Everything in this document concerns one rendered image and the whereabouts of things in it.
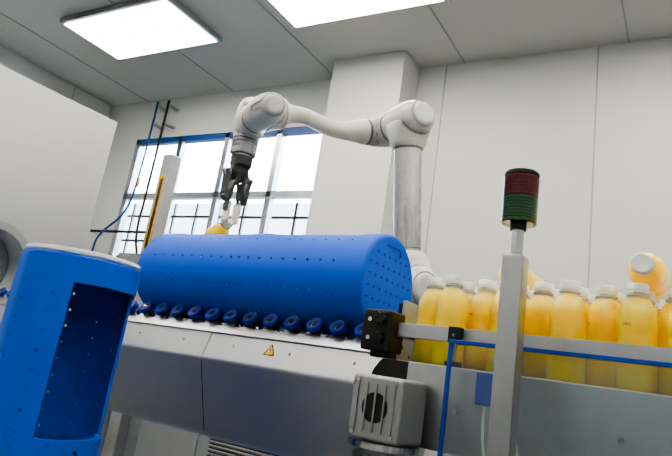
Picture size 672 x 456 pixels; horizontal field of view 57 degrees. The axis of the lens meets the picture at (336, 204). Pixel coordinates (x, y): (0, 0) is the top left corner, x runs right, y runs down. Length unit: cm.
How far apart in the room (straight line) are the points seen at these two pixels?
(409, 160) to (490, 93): 283
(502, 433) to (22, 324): 104
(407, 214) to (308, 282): 64
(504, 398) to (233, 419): 90
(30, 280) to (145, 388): 63
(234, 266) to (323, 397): 48
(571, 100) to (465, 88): 83
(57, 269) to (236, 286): 51
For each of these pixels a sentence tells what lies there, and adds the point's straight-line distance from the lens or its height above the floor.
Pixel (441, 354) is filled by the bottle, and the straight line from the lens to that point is 136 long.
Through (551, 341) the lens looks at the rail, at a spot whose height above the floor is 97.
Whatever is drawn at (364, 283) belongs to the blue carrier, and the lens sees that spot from 155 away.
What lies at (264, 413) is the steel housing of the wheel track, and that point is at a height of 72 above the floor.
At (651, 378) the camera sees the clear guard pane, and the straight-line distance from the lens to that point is 117.
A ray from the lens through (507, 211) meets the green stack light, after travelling 115.
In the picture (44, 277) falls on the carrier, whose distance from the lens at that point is 155.
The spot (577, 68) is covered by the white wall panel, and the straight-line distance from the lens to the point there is 490.
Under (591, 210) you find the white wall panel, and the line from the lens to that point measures 445.
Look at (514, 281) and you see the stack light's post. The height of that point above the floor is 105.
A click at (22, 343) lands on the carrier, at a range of 155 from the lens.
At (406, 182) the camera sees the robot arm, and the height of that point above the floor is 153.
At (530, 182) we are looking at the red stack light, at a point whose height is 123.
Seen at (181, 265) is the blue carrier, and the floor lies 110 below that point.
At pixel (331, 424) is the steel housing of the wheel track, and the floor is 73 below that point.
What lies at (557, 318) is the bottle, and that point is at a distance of 129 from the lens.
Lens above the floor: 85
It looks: 15 degrees up
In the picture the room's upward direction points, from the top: 9 degrees clockwise
